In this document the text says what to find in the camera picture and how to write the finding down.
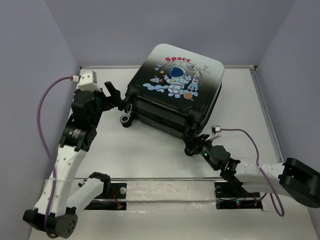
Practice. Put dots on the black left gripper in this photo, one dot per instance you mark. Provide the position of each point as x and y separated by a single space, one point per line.
112 101

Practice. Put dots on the small space print suitcase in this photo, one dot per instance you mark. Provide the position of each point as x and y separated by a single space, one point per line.
175 91

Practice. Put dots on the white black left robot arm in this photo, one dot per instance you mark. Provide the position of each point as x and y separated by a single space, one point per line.
56 212

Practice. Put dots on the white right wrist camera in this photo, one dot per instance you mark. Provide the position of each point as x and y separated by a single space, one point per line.
215 132

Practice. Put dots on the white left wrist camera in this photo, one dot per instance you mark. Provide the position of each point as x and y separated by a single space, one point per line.
86 82

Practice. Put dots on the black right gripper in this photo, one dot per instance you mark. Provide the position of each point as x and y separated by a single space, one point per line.
194 148

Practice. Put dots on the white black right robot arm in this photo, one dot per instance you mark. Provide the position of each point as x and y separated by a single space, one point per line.
292 178

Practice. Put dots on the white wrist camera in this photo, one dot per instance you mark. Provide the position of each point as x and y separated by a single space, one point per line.
86 82
215 132

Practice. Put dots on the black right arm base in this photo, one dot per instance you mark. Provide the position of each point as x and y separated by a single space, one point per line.
227 198

